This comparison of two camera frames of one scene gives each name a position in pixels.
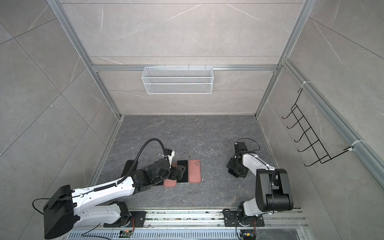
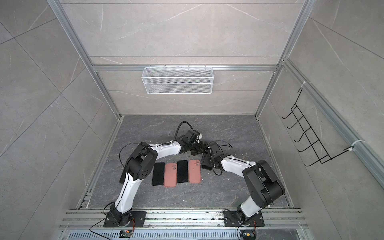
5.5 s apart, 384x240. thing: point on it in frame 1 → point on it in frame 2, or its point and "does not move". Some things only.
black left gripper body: (171, 173) → (199, 148)
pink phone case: (169, 183) does not move
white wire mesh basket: (177, 80) does not move
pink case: (194, 172) does not move
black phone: (184, 178) does not move
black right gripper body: (237, 168) → (214, 161)
